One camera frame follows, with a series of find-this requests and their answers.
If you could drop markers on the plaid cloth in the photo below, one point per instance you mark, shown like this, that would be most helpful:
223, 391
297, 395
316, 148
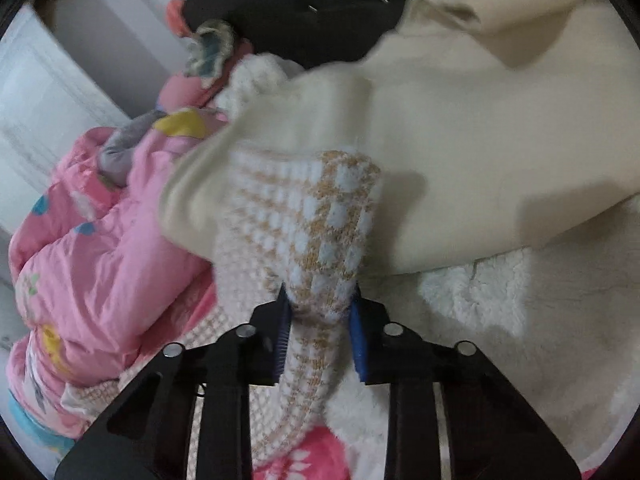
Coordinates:
210, 45

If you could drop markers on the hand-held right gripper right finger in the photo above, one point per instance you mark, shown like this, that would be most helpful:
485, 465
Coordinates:
357, 340

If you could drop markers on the tan white checked knit sweater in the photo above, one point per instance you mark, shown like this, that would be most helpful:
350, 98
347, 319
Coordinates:
310, 210

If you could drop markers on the white wardrobe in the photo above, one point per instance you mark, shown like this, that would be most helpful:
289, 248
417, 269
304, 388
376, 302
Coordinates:
30, 100

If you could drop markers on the pink printed quilt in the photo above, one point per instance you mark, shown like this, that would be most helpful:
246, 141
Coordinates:
100, 260

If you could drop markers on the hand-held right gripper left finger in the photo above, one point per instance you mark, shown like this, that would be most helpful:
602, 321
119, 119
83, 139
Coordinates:
281, 332

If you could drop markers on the pink floral blanket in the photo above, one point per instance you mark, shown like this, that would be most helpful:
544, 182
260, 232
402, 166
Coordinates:
320, 455

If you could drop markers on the white fluffy cloth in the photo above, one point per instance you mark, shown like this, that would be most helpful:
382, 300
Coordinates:
500, 310

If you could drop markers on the cream garment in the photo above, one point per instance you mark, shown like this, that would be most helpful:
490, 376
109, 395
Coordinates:
450, 135

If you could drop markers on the orange cloth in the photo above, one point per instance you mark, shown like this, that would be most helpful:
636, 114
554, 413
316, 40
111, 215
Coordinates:
176, 15

